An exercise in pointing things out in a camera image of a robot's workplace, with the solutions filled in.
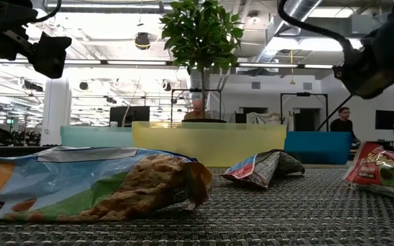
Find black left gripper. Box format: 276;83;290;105
0;0;39;63

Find red and green snack bag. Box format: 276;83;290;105
342;141;394;204

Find light blue granola bar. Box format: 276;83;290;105
220;149;306;189

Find black monitor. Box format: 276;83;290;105
109;105;150;128
374;109;394;131

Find person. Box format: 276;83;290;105
329;106;361;144
182;98;207;121

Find white column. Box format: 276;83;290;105
41;75;72;144

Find blue plastic bin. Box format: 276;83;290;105
284;132;352;165

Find black ceiling fixture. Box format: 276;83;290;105
134;31;151;51

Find teal translucent plastic bin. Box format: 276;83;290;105
60;125;135;148

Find white cloth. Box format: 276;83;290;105
246;112;283;124

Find green potted plant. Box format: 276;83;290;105
159;0;245;123

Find yellow translucent plastic bin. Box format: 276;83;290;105
131;121;287;168

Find grey woven placemat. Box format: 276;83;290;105
0;166;394;246

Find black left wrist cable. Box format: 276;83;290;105
31;0;63;24

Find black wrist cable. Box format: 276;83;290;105
31;0;63;24
278;0;354;55

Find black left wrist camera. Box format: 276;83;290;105
31;31;73;80

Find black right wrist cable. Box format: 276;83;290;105
278;0;354;55

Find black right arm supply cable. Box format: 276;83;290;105
315;94;354;132

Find silver ventilation duct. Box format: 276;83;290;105
253;0;323;64

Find black stand frame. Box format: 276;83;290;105
280;92;329;133
170;88;222;120

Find yellow hanging cord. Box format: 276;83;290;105
289;50;296;85

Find black metal table frame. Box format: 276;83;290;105
0;145;62;156

